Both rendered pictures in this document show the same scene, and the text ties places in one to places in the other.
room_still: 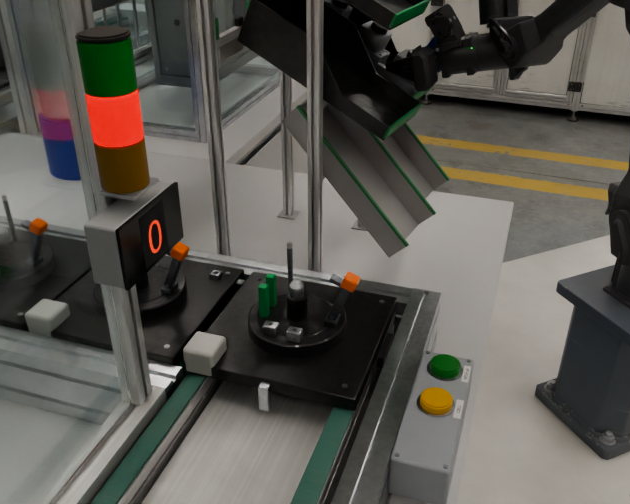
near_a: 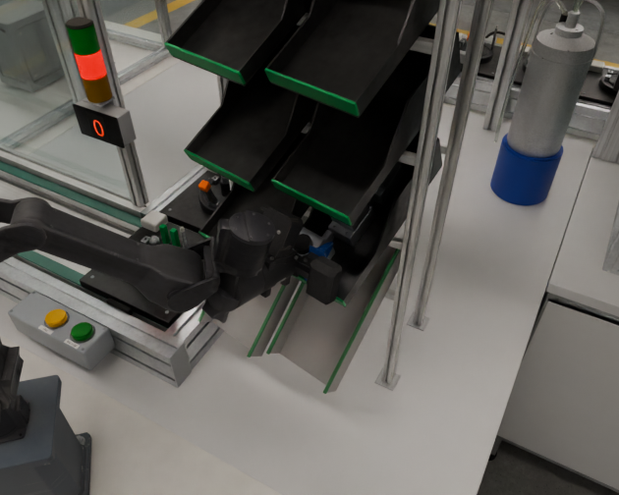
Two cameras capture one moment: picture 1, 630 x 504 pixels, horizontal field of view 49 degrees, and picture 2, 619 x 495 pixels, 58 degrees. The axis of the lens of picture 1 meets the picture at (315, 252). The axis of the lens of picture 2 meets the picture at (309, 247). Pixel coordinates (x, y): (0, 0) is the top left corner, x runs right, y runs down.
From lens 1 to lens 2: 151 cm
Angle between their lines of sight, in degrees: 77
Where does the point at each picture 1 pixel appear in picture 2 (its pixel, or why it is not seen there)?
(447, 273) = (277, 431)
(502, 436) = (66, 398)
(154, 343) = (175, 205)
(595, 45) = not seen: outside the picture
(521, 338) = (157, 458)
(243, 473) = not seen: hidden behind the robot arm
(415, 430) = (43, 304)
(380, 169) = (285, 297)
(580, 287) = (40, 386)
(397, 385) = (84, 305)
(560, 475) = not seen: hidden behind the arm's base
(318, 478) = (47, 265)
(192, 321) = (190, 219)
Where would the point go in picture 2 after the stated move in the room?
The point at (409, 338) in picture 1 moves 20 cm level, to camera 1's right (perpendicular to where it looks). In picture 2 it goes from (129, 326) to (81, 415)
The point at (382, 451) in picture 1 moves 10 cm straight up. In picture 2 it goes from (39, 287) to (23, 252)
